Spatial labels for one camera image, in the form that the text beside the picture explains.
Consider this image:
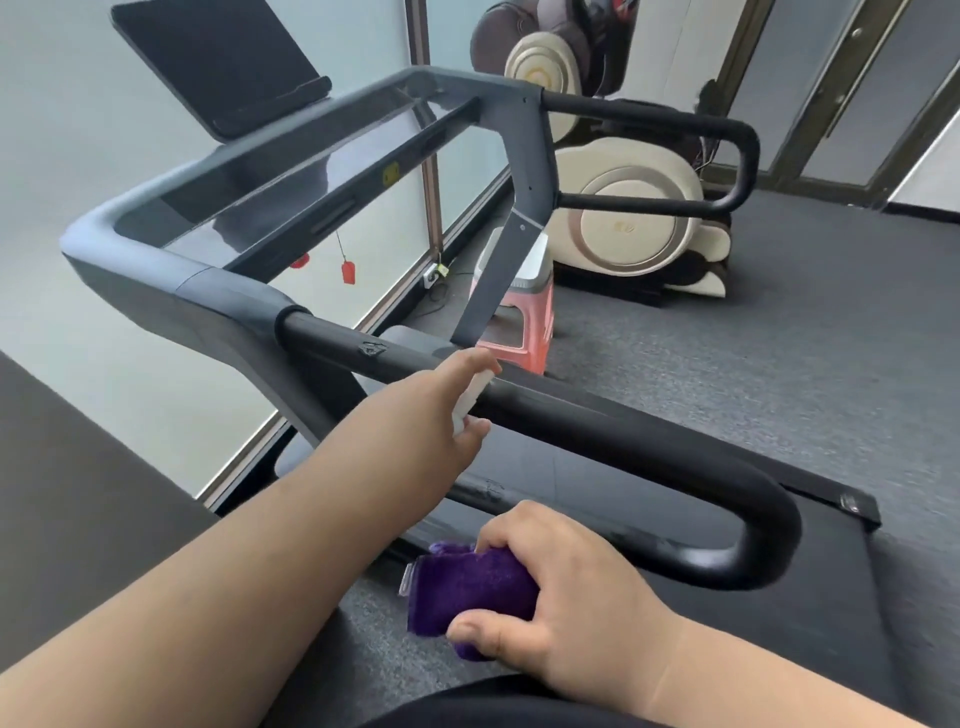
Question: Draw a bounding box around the person's left hand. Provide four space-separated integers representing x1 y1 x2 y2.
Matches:
328 347 504 528

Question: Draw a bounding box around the person's right hand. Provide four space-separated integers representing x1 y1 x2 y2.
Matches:
446 500 688 718

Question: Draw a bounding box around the white spray bottle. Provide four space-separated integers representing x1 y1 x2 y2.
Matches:
451 372 496 436

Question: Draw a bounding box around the purple microfibre cloth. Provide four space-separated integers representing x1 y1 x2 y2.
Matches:
398 541 541 663

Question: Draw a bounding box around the black treadmill handrail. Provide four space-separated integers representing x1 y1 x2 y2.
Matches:
275 307 804 592
541 88 763 219

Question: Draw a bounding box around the person's left forearm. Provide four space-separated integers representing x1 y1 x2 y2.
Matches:
0 434 429 728

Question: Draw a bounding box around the grey treadmill base with uprights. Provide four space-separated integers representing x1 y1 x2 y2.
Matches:
213 209 901 706

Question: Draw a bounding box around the black shirt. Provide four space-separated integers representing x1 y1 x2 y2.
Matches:
359 674 661 728

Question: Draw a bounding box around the white plastic tub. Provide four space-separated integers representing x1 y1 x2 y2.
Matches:
470 224 553 290

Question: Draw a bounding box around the beige upholstered chair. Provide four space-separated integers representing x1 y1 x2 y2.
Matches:
470 0 735 300

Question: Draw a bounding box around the dark metal door frame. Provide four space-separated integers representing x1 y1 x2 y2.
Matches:
712 0 960 219

